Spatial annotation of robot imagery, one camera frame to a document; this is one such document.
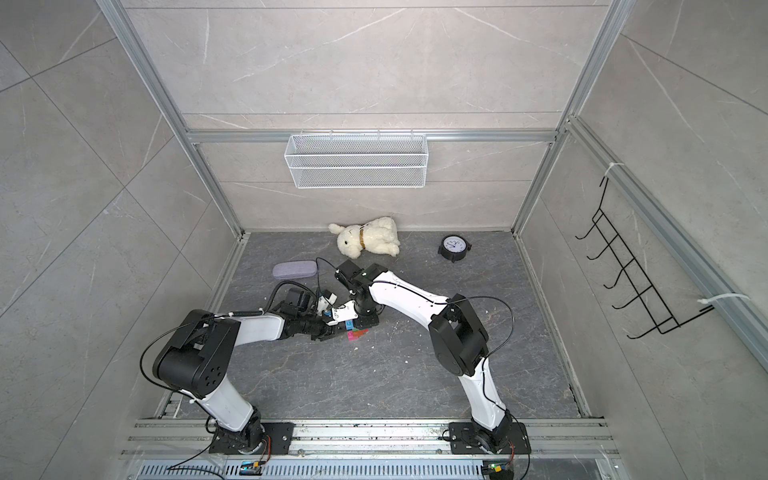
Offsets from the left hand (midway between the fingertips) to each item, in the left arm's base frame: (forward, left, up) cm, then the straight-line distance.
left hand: (350, 325), depth 91 cm
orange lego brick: (-2, -3, -1) cm, 4 cm away
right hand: (+2, -5, +4) cm, 6 cm away
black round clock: (+31, -38, 0) cm, 49 cm away
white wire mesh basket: (+49, -3, +27) cm, 55 cm away
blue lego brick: (-3, -1, +7) cm, 8 cm away
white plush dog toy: (+32, -9, +6) cm, 34 cm away
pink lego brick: (-3, -1, -1) cm, 4 cm away
